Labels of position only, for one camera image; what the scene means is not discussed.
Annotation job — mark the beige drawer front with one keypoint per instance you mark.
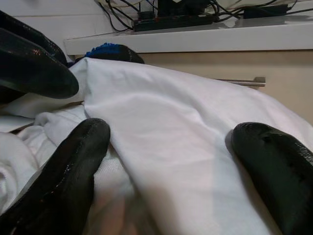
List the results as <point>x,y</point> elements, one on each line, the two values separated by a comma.
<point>244,66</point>

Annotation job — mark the blue fuzzy cloth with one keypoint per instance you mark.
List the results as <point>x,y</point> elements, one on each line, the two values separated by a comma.
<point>102,49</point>

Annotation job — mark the white countertop slab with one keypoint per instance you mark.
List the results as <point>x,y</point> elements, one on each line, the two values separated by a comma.
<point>195,36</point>

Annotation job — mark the black power strip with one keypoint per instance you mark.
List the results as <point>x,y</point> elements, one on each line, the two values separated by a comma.
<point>171,22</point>

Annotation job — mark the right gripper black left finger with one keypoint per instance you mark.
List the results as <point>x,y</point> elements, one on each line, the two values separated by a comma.
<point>61,171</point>

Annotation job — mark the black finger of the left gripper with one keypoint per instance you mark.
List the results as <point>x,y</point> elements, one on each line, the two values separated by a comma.
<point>31,68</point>
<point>36,39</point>

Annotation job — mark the white ribbed garment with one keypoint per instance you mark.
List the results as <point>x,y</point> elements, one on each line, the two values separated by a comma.
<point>29,147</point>

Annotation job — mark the black garment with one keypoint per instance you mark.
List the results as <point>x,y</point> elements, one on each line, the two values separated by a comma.
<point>127,55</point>

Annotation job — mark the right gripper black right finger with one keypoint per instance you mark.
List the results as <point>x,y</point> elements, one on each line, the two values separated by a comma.
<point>281,166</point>

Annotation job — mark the black box device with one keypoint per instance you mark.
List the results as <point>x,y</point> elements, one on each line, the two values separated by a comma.
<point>181,7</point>

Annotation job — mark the black power adapter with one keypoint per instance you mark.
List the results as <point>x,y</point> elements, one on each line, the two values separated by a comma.
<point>265,11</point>

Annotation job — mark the smooth white cloth sheet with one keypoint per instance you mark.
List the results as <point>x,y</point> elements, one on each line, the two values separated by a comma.
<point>171,117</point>

